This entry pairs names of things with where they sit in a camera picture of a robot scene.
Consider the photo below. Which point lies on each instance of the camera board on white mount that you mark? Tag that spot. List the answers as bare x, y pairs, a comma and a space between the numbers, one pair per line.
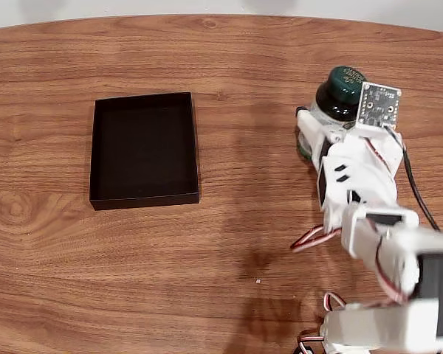
378, 105

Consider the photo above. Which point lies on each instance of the shallow black cardboard box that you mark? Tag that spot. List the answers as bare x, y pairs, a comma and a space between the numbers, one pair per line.
144, 151

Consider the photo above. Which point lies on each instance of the green-capped dark pill bottle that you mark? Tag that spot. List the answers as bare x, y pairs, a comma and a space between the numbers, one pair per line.
345, 83

